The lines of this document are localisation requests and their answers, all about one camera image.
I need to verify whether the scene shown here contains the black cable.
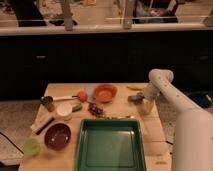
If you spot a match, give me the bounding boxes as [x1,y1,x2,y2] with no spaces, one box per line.
[0,131,25,156]

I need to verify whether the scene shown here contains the dark grape bunch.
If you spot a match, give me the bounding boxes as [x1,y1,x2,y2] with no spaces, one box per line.
[88,103,104,117]

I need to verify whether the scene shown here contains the white handled utensil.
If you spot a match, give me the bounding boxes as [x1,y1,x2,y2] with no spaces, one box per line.
[53,96,77,101]

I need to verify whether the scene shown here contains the metal spoon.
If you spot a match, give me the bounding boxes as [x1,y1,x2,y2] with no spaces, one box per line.
[103,115,135,120]

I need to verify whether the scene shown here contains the black and white brush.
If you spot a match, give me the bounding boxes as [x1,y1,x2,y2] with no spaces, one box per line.
[31,116,54,135]

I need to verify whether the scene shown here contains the orange ball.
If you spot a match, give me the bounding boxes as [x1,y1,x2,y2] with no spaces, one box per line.
[77,91,88,102]

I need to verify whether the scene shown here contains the green lime piece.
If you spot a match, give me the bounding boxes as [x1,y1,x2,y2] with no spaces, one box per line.
[72,103,82,112]

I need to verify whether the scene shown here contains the orange bowl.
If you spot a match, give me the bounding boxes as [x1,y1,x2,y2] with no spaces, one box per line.
[93,84,117,103]

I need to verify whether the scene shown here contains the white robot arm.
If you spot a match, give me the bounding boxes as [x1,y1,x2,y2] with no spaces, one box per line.
[143,69,213,171]

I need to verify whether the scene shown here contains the white cup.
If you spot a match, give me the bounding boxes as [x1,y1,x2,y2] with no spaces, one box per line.
[56,102,72,120]

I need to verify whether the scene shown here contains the metal cup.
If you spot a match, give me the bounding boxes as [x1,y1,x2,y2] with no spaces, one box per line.
[41,96,55,112]

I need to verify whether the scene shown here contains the green plastic tray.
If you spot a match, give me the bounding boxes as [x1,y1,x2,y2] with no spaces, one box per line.
[75,119,147,171]

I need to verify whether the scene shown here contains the yellow banana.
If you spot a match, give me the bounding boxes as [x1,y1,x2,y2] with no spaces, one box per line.
[127,86,144,91]

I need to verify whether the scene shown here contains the blue sponge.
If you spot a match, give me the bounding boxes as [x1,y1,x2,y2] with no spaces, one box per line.
[128,95,144,103]

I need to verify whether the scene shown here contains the maroon bowl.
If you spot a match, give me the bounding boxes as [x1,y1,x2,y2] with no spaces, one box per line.
[44,123,71,151]

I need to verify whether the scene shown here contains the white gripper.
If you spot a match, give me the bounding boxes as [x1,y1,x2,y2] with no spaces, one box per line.
[143,83,160,101]

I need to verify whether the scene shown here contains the light green cup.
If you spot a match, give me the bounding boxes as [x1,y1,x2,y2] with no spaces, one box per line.
[23,138,40,156]

